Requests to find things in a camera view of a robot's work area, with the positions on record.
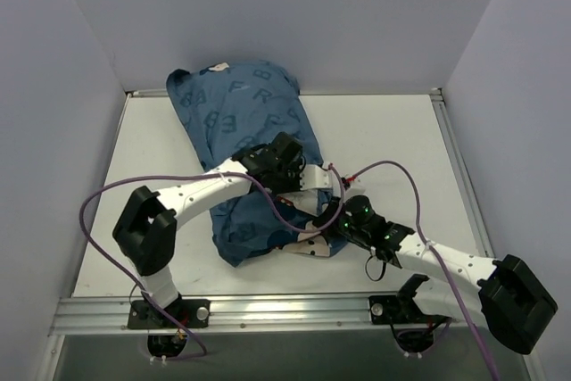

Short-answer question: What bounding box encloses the white pillow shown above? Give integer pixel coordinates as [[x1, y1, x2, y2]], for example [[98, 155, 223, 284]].
[[277, 189, 331, 217]]

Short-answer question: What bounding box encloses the blue cartoon print pillowcase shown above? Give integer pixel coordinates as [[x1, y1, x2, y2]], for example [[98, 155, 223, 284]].
[[166, 61, 347, 267]]

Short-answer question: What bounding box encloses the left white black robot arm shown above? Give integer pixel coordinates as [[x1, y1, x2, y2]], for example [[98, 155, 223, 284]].
[[112, 132, 302, 327]]

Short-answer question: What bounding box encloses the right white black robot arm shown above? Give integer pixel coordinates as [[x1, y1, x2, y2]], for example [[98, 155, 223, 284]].
[[314, 195, 558, 355]]

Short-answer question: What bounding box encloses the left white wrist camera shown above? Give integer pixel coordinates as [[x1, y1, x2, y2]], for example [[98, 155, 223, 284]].
[[299, 164, 334, 191]]

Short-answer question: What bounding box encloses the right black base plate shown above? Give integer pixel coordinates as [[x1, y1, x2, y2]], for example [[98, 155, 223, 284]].
[[368, 294, 448, 326]]

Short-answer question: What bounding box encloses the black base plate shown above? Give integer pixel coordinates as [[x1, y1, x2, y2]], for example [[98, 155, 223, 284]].
[[127, 298, 211, 330], [368, 294, 448, 326]]

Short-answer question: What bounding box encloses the aluminium front rail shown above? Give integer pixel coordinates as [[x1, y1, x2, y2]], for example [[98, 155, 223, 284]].
[[47, 289, 533, 336]]

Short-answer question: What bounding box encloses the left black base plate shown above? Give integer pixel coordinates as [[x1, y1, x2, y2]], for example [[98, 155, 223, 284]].
[[127, 298, 211, 330]]

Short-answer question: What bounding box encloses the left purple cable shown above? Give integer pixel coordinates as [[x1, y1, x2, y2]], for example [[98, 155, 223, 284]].
[[79, 164, 349, 360]]

